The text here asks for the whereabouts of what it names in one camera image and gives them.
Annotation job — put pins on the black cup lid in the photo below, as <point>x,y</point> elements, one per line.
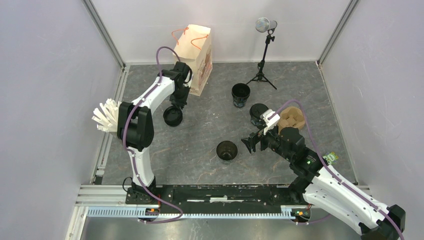
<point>173,116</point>
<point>257,110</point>

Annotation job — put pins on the green toy figure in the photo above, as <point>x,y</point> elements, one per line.
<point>330,158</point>

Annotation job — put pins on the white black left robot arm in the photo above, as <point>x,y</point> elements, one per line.
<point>135,126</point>

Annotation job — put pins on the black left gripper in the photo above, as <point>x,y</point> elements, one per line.
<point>181,102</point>

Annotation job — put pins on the stack of black cups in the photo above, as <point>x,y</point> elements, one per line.
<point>240,93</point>

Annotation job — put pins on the single black coffee cup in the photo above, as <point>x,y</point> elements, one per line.
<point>257,121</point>

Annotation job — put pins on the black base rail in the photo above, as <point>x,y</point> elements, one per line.
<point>208,201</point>

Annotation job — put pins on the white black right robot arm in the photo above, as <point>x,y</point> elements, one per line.
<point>319,184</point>

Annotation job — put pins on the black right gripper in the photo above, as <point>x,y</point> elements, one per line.
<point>253,138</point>

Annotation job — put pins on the microphone on black tripod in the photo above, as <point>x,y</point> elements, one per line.
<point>264,25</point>

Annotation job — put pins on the paper takeout bag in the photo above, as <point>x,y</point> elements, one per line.
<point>194,47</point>

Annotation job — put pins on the white straws in cup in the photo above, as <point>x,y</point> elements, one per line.
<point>106,116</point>

